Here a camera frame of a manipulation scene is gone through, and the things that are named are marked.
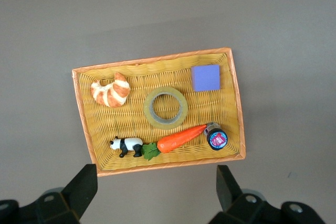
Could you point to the purple foam cube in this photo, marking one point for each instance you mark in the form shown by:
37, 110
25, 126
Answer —
206, 78

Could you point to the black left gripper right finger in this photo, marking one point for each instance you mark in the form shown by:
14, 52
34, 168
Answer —
236, 203

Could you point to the toy panda figure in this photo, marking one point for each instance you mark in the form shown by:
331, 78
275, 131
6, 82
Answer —
128, 144

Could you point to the small bottle blue pink cap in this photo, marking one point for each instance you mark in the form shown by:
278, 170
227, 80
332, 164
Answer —
217, 140

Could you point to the orange toy carrot green leaves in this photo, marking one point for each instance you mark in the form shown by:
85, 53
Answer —
178, 140

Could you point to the toy croissant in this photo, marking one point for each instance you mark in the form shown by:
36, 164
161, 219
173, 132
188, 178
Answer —
115, 95

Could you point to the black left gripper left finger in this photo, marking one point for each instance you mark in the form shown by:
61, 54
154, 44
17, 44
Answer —
76, 195

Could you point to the yellow clear tape roll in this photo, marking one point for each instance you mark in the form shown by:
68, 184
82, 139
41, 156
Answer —
165, 126

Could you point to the yellow wicker basket orange rim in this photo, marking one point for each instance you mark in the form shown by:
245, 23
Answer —
136, 129

